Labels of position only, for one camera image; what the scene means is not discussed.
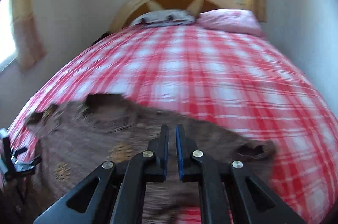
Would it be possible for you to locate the brown knitted sweater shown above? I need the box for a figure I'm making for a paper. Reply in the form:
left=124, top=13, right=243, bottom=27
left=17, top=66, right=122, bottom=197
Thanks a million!
left=25, top=93, right=276, bottom=223

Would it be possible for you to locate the yellow curtain left window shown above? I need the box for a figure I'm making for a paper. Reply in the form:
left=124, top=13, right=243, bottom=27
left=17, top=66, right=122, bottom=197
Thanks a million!
left=10, top=0, right=46, bottom=71

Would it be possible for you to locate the red white plaid bedsheet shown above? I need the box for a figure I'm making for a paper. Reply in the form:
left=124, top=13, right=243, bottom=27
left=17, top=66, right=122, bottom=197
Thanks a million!
left=9, top=25, right=337, bottom=223

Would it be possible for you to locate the small black object bedside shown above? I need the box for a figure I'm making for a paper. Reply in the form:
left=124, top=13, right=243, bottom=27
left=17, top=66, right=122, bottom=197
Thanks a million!
left=92, top=32, right=110, bottom=46

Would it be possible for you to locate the white patterned pillow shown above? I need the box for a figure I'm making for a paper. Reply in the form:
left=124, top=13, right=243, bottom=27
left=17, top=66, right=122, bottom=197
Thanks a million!
left=130, top=9, right=195, bottom=28

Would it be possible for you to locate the pink pillow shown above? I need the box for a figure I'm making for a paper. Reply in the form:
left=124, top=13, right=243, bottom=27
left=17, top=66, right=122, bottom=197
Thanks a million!
left=196, top=9, right=263, bottom=37

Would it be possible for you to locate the wooden arched headboard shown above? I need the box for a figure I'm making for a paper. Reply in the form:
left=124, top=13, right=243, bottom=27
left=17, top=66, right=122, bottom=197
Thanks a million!
left=108, top=0, right=244, bottom=33

